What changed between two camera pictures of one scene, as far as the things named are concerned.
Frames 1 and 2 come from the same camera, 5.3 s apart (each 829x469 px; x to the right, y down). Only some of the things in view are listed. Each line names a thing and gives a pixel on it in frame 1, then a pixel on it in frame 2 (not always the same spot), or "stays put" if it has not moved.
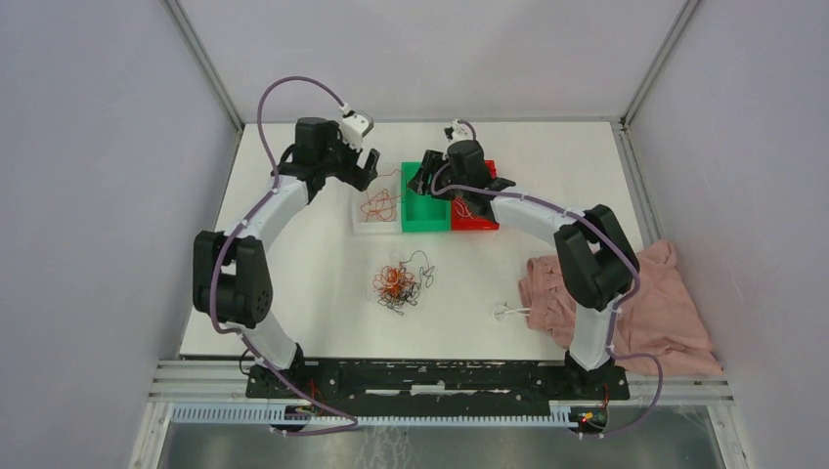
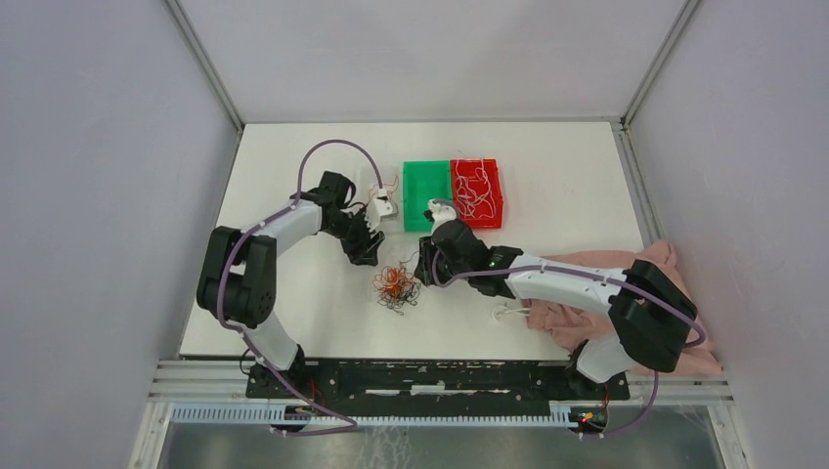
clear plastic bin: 377,209 stays put
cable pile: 400,284 stays put
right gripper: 431,161 → 423,270
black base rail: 435,383 stays put
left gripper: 359,178 → 364,249
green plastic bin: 421,212 stays put
